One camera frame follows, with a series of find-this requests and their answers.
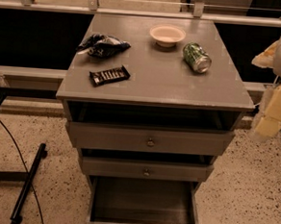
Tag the green soda can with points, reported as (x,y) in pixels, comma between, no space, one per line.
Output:
(196,57)

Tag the grey middle drawer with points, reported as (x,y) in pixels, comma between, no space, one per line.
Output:
(147,165)

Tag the grey top drawer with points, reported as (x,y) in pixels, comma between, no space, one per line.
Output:
(148,128)

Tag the grey drawer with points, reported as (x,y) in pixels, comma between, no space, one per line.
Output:
(134,201)
(147,165)
(148,128)

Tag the grey wooden drawer cabinet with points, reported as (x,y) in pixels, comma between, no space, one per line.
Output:
(144,113)

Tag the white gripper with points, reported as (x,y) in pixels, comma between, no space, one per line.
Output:
(269,125)

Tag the white paper bowl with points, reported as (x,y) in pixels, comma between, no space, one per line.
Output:
(167,35)

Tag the black crumpled chip bag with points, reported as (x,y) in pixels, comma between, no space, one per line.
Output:
(102,46)

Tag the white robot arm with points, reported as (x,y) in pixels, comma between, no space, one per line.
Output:
(269,58)

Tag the black metal stand leg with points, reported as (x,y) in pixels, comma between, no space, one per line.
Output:
(27,177)

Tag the black candy bar wrapper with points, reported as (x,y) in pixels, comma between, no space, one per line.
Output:
(113,75)

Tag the metal railing frame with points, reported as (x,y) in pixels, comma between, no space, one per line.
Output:
(41,6)

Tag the grey bottom drawer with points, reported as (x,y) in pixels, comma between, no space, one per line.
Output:
(134,201)

